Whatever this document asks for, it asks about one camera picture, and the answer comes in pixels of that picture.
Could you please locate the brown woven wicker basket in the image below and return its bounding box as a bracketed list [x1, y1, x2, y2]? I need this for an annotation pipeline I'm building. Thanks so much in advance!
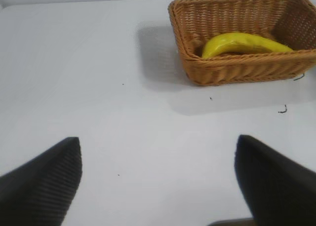
[168, 0, 316, 86]

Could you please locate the yellow banana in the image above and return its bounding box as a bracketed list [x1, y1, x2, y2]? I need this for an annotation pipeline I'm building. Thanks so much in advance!
[201, 32, 294, 59]

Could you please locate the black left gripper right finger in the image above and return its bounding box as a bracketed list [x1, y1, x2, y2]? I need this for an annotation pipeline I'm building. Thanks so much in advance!
[234, 134, 316, 226]

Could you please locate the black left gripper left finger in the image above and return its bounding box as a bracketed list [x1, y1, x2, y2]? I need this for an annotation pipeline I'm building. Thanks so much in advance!
[0, 136, 83, 226]

